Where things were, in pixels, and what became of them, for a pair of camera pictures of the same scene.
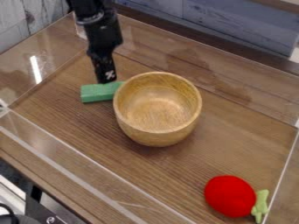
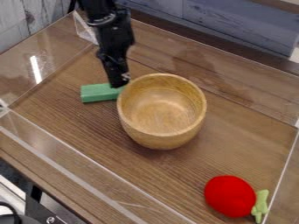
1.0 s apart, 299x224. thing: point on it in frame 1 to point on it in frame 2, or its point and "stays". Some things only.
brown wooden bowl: [157, 106] stays
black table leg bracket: [37, 211] stays
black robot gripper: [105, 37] to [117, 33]
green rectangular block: [94, 93] stays
